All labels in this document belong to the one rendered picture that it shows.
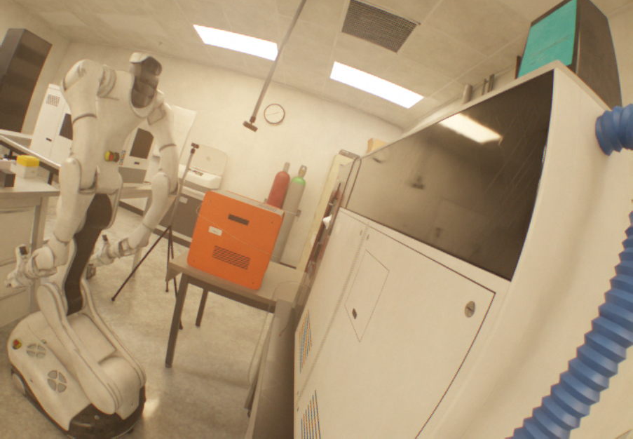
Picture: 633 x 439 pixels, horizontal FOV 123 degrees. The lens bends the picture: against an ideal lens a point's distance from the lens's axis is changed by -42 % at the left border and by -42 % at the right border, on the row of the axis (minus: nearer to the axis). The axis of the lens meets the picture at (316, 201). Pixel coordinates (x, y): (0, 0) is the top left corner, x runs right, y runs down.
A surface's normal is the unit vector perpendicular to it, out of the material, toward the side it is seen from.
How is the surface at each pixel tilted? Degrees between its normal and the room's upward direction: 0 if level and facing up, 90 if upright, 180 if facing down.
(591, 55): 88
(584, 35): 88
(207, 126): 90
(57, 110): 90
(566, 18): 80
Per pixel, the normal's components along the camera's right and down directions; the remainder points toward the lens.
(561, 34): -0.88, -0.48
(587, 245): 0.06, 0.04
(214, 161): -0.03, 0.29
